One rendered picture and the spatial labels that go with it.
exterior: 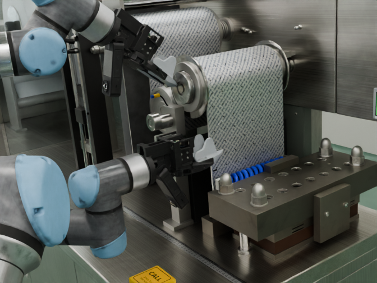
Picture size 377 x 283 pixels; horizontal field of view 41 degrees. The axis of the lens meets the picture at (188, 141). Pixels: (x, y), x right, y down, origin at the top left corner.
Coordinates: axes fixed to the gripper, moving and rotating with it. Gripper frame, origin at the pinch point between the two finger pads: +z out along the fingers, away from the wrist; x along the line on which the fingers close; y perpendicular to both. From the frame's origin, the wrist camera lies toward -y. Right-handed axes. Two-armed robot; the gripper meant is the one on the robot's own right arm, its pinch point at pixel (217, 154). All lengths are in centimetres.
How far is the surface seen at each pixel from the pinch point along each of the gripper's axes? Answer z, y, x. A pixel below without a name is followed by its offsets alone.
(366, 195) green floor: 204, -110, 105
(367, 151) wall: 263, -103, 146
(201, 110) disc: -2.6, 11.0, 1.3
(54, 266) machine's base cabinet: -29, -38, 44
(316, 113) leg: 49, -3, 13
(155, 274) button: -24.8, -16.7, -9.3
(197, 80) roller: -3.3, 18.0, 0.9
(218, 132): 0.6, 5.2, -0.2
